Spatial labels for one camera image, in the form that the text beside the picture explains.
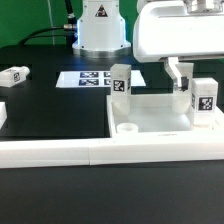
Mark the white left fence bar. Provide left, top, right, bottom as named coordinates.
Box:
left=0, top=102, right=7, bottom=129

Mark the white sheet with tag markers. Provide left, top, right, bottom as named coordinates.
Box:
left=56, top=70, right=146, bottom=88

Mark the white front fence bar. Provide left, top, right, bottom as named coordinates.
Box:
left=0, top=136, right=224, bottom=169

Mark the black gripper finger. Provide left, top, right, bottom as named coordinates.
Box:
left=163, top=56, right=190, bottom=92

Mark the white square tabletop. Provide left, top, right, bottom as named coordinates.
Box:
left=107, top=94, right=224, bottom=139

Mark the white fence bar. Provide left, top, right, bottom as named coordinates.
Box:
left=0, top=102, right=7, bottom=129
left=0, top=136, right=224, bottom=169

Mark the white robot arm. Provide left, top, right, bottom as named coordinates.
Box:
left=133, top=0, right=224, bottom=91

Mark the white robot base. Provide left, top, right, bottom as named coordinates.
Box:
left=72, top=0, right=131, bottom=58

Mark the black cable at base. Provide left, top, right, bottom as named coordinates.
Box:
left=17, top=0, right=78, bottom=46

